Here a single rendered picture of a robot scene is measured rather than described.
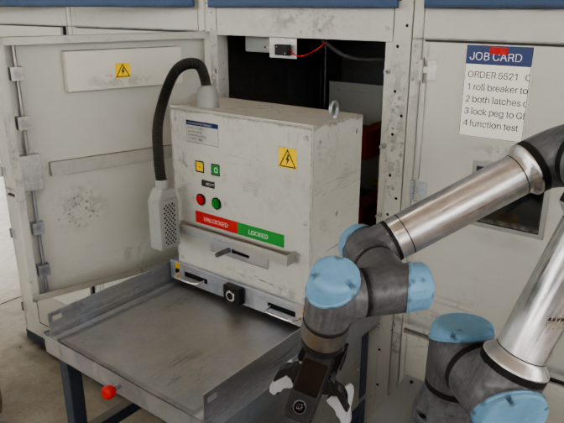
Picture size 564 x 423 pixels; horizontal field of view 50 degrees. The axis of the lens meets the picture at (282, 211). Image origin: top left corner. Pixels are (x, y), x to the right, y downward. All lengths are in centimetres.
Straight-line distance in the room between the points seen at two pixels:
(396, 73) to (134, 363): 96
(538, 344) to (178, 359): 84
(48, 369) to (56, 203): 147
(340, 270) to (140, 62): 114
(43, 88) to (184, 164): 43
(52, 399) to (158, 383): 157
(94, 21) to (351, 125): 118
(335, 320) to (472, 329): 36
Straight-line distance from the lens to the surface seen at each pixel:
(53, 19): 261
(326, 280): 86
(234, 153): 159
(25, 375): 320
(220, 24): 192
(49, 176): 184
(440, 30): 153
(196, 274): 180
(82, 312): 173
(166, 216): 171
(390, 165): 162
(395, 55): 158
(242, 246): 159
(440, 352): 120
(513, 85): 145
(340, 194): 156
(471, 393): 111
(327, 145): 147
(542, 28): 145
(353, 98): 237
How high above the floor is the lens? 166
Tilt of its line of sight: 19 degrees down
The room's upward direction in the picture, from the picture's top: straight up
